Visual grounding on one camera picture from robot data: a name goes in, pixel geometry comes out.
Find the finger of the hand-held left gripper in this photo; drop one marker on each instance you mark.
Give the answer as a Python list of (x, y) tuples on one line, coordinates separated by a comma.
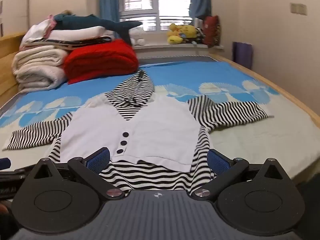
[(5, 163)]

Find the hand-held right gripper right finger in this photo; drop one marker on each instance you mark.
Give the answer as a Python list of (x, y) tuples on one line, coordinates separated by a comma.
[(218, 161)]

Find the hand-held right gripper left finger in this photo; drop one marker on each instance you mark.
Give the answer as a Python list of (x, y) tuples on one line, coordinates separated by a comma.
[(98, 160)]

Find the striped hooded top white vest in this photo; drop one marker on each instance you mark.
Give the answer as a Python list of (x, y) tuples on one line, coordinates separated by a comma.
[(140, 130)]

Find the blue cream patterned bed sheet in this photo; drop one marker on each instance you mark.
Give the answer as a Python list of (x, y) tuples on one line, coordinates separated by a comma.
[(200, 75)]

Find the cream folded quilt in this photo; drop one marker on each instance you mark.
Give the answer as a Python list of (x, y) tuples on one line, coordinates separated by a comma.
[(37, 72)]

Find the red folded blanket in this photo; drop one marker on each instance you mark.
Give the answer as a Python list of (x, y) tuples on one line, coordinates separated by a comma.
[(100, 60)]

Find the purple board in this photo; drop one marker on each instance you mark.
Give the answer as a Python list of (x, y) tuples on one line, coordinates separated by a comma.
[(242, 55)]

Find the black white plush toy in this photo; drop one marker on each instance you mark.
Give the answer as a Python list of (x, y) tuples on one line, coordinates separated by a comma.
[(199, 35)]

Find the white window sill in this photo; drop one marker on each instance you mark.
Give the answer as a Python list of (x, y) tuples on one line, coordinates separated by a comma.
[(160, 47)]

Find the yellow duck plush toy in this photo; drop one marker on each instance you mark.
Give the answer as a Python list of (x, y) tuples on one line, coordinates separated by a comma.
[(173, 38)]

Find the dark red cushion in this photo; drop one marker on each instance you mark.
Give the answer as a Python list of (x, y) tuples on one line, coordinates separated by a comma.
[(211, 30)]

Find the yellow round plush toy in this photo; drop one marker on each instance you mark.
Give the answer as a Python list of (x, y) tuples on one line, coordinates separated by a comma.
[(190, 31)]

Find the white pink folded cloth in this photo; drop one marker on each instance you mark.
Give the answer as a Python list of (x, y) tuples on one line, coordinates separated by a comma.
[(37, 31)]

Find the teal shark plush toy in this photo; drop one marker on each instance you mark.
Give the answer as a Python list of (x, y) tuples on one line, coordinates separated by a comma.
[(82, 21)]

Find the blond haired doll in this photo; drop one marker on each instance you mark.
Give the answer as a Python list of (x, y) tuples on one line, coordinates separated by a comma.
[(67, 12)]

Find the cream wardrobe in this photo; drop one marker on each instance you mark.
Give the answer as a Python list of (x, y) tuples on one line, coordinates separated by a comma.
[(12, 5)]

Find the window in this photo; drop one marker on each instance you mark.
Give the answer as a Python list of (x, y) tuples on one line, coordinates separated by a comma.
[(150, 10)]

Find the wooden bed frame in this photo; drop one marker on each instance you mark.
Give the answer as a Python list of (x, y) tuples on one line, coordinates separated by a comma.
[(7, 62)]

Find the wall socket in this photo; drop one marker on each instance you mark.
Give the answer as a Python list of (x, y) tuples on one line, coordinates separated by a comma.
[(298, 8)]

